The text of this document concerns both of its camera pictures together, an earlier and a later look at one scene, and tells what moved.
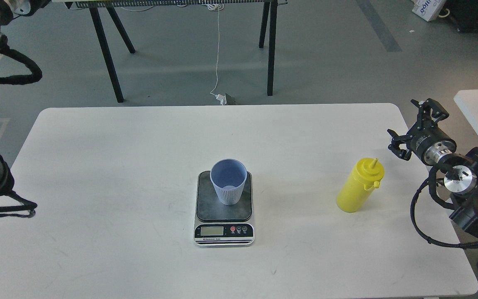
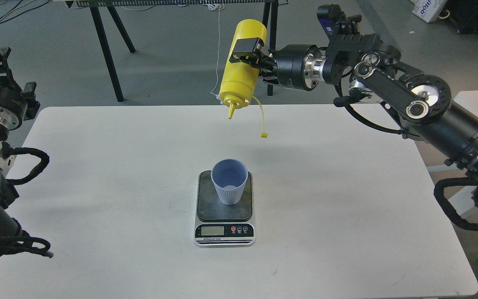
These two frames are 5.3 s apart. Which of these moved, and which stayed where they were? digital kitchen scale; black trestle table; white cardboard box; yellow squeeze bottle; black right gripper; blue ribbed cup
Moved: black right gripper; yellow squeeze bottle
Stayed: digital kitchen scale; blue ribbed cup; white cardboard box; black trestle table
